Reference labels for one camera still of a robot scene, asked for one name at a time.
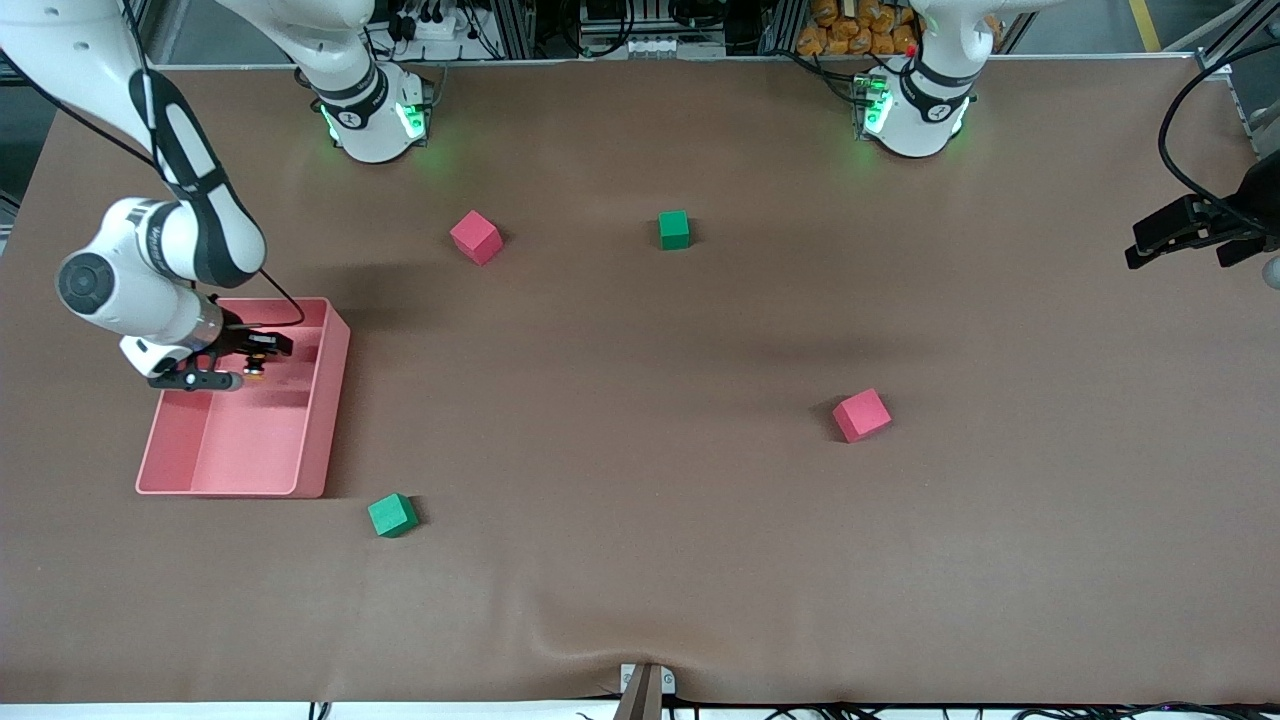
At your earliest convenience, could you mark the pink plastic bin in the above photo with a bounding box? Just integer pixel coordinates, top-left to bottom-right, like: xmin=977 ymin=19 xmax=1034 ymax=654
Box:
xmin=135 ymin=296 xmax=352 ymax=499

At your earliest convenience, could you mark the pink foam cube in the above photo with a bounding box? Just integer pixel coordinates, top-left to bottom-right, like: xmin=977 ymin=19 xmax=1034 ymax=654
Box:
xmin=449 ymin=210 xmax=504 ymax=267
xmin=832 ymin=388 xmax=893 ymax=444

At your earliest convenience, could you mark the white power strip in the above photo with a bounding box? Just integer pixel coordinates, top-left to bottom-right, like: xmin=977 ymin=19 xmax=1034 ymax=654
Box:
xmin=385 ymin=8 xmax=501 ymax=43

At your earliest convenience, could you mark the orange lumpy objects pile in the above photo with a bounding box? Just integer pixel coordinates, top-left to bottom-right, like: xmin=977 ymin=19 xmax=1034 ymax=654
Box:
xmin=797 ymin=0 xmax=921 ymax=57

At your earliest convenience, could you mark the brown paper table cover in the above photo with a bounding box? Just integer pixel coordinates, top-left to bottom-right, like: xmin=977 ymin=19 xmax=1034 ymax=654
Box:
xmin=0 ymin=57 xmax=1280 ymax=707

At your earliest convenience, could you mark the white terminal strip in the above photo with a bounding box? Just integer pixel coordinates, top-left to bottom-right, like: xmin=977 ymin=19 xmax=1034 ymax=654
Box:
xmin=622 ymin=37 xmax=729 ymax=59

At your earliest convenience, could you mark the aluminium table side rail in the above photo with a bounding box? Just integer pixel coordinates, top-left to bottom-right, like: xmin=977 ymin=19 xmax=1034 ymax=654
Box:
xmin=1226 ymin=75 xmax=1280 ymax=156

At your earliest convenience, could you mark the aluminium diagonal frame beam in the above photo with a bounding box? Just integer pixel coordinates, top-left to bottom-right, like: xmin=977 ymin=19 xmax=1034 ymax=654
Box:
xmin=1165 ymin=0 xmax=1280 ymax=61

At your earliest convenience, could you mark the aluminium frame post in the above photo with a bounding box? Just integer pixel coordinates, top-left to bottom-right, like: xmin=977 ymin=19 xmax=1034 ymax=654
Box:
xmin=765 ymin=0 xmax=807 ymax=57
xmin=490 ymin=0 xmax=537 ymax=59

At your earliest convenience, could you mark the brown angled metal post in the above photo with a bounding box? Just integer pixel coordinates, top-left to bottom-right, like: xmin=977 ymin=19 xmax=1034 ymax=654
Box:
xmin=612 ymin=664 xmax=664 ymax=720

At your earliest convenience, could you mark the silver table clamp bracket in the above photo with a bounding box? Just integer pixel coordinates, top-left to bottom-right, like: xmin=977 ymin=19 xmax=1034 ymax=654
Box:
xmin=619 ymin=662 xmax=677 ymax=697

